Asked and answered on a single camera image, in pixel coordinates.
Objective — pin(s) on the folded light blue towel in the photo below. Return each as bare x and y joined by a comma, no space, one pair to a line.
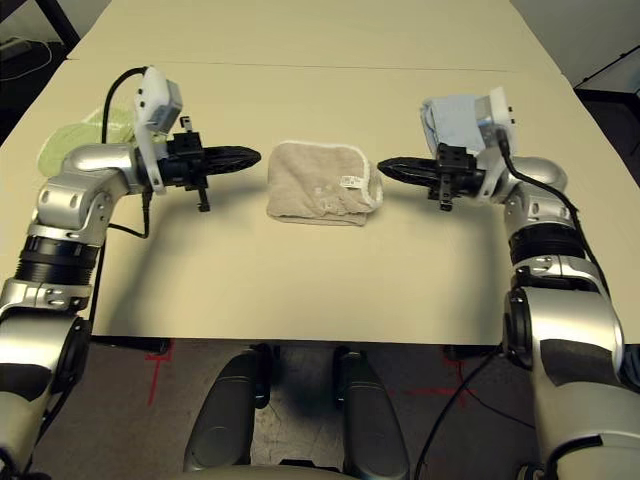
452,125

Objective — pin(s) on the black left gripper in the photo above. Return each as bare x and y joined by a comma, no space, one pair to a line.
187,160

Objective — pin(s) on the grey robot leg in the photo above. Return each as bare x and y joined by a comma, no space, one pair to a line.
222,415
367,415

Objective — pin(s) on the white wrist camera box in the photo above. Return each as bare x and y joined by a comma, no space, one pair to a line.
155,110
495,130

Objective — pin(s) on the folded green towel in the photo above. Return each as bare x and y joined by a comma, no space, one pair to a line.
85,135

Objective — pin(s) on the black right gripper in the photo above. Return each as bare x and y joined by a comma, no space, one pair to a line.
452,172

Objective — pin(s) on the black tripod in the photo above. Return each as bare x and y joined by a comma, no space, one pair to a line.
612,60

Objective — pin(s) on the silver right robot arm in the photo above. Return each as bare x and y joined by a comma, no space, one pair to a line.
560,300

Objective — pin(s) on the grey power strip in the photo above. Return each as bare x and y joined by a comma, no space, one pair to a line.
12,47

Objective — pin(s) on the black side table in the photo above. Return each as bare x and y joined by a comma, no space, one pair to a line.
612,105

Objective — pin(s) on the grey right robot leg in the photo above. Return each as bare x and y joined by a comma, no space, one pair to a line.
367,415

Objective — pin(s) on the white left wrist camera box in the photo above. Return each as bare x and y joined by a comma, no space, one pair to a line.
155,110

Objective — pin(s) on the black table foot bar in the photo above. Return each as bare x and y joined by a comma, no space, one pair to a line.
130,344

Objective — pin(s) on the black table frame leg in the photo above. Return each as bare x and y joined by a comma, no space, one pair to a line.
60,22

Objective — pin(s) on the beige towel with white trim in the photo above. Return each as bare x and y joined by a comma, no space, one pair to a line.
320,190

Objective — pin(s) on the grey left robot leg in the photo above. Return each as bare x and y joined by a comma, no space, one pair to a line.
222,415

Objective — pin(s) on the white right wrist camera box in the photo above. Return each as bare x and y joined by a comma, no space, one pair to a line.
495,130

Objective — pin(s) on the beige robot waist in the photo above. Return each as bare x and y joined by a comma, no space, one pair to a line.
260,475

